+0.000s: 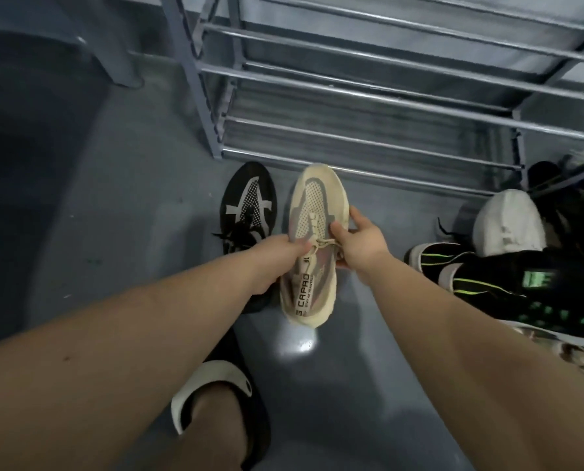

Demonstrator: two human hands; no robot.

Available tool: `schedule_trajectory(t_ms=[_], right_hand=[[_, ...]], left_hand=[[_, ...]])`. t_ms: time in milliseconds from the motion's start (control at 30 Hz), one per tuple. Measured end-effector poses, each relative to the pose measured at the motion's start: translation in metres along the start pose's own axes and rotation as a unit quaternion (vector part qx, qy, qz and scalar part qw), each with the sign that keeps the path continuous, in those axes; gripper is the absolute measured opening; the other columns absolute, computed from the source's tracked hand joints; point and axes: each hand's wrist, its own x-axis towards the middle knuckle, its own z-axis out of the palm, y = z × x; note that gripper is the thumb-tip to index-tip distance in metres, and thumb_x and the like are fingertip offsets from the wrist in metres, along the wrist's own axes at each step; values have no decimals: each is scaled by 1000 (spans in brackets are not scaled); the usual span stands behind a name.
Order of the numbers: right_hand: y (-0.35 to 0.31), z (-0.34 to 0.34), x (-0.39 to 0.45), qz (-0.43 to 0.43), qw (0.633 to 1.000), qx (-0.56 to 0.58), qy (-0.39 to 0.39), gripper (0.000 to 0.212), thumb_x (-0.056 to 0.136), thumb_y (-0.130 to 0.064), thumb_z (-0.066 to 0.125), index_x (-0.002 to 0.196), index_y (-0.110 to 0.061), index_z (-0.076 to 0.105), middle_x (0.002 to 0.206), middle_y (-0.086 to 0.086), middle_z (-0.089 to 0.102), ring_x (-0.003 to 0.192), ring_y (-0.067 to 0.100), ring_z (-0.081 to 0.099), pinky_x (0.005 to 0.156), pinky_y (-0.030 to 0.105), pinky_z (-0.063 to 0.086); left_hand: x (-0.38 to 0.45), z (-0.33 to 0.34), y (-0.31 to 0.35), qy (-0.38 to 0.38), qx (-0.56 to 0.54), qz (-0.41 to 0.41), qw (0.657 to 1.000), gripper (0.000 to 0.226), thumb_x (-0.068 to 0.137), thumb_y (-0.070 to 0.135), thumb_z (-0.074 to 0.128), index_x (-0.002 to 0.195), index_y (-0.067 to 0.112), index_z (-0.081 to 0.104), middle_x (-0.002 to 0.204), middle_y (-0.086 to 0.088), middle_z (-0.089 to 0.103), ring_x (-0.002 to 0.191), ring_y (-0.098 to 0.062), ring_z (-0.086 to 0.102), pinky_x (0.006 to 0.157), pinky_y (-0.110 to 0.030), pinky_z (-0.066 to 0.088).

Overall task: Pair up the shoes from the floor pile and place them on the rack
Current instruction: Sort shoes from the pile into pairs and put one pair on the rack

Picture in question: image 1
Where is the person's left hand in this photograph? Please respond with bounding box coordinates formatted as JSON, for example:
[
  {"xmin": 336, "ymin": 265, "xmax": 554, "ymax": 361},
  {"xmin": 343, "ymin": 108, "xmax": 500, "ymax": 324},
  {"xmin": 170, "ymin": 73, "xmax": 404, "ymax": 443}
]
[{"xmin": 242, "ymin": 235, "xmax": 312, "ymax": 298}]

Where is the person's right hand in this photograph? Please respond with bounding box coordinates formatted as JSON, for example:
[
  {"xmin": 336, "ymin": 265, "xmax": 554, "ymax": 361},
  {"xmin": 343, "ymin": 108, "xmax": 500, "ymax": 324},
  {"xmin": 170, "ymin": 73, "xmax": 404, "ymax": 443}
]
[{"xmin": 330, "ymin": 205, "xmax": 392, "ymax": 275}]

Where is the black white patterned sneaker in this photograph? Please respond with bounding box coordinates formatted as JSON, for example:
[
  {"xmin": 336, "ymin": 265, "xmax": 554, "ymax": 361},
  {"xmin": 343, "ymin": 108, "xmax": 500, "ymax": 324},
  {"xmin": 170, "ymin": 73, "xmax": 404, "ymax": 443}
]
[
  {"xmin": 527, "ymin": 161, "xmax": 584, "ymax": 258},
  {"xmin": 213, "ymin": 161, "xmax": 278, "ymax": 315}
]

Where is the grey metal shoe rack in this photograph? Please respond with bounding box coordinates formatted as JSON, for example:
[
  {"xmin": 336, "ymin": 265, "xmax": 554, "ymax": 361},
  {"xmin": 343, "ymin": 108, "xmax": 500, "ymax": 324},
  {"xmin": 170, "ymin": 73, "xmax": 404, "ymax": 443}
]
[{"xmin": 156, "ymin": 0, "xmax": 584, "ymax": 200}]

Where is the person's left forearm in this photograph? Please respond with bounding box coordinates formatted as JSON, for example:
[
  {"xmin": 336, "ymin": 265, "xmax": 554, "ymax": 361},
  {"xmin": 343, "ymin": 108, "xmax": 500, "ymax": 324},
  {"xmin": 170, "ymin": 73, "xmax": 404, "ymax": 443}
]
[{"xmin": 0, "ymin": 249, "xmax": 258, "ymax": 471}]

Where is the person's right forearm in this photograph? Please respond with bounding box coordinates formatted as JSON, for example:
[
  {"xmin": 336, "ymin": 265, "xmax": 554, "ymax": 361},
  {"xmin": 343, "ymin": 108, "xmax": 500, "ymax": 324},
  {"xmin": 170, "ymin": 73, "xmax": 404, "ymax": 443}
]
[{"xmin": 363, "ymin": 252, "xmax": 584, "ymax": 471}]

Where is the person's left black clog slipper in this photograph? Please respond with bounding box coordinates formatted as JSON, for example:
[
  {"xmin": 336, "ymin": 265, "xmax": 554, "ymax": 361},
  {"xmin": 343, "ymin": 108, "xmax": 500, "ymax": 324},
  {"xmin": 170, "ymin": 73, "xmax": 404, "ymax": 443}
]
[{"xmin": 170, "ymin": 330, "xmax": 273, "ymax": 471}]

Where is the person's left leg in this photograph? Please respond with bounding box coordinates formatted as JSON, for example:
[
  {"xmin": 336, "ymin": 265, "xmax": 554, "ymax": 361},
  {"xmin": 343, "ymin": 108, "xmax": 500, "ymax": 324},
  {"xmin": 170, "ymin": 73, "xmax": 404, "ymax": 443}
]
[{"xmin": 171, "ymin": 382, "xmax": 251, "ymax": 471}]

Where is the grey metal bench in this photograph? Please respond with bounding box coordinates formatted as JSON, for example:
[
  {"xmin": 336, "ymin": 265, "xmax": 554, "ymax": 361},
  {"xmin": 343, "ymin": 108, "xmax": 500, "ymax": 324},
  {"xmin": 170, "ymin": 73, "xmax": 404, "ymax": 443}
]
[{"xmin": 51, "ymin": 0, "xmax": 143, "ymax": 89}]

